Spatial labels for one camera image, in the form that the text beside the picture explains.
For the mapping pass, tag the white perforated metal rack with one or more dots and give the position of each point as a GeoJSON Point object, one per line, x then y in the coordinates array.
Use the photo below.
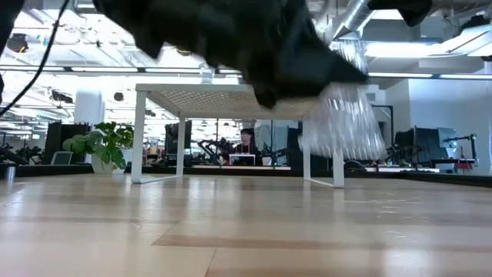
{"type": "Point", "coordinates": [153, 87]}

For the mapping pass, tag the silver ribbed ventilation duct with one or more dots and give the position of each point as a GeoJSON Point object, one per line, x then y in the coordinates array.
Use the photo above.
{"type": "Point", "coordinates": [355, 15]}

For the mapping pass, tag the green potted plant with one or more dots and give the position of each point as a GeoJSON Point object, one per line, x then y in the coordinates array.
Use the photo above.
{"type": "Point", "coordinates": [105, 146]}

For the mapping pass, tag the person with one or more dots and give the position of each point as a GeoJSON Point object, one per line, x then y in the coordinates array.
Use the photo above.
{"type": "Point", "coordinates": [248, 142]}

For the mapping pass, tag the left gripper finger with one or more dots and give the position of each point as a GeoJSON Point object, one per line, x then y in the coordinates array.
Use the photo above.
{"type": "Point", "coordinates": [323, 71]}

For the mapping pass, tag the black computer monitor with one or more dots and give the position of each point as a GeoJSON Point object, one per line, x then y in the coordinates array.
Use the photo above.
{"type": "Point", "coordinates": [171, 138]}

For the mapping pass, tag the black ceiling speaker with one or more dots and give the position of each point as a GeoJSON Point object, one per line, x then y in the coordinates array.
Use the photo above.
{"type": "Point", "coordinates": [17, 42]}

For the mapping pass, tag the small silver metal post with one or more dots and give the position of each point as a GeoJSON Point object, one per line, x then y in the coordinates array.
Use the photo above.
{"type": "Point", "coordinates": [10, 173]}

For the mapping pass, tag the white laptop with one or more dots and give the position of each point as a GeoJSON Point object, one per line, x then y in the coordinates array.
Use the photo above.
{"type": "Point", "coordinates": [242, 159]}

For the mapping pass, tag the grey chair back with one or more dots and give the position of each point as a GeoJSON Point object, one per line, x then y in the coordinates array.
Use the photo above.
{"type": "Point", "coordinates": [61, 158]}

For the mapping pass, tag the black desk monitor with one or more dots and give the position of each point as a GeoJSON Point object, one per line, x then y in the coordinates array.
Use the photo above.
{"type": "Point", "coordinates": [426, 144]}

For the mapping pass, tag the clear ribbed glass candle holder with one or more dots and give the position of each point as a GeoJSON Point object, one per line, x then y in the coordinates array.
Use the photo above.
{"type": "Point", "coordinates": [207, 75]}
{"type": "Point", "coordinates": [346, 127]}

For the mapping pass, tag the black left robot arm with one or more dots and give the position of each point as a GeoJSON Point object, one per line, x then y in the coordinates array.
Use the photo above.
{"type": "Point", "coordinates": [9, 23]}

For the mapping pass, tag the black partition panel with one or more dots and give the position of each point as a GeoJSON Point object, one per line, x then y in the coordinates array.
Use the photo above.
{"type": "Point", "coordinates": [57, 138]}

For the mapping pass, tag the black metal table frame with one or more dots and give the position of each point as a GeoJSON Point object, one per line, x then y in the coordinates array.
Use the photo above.
{"type": "Point", "coordinates": [46, 171]}

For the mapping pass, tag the background black robot arm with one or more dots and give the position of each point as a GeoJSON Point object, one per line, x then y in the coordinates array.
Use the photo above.
{"type": "Point", "coordinates": [213, 148]}

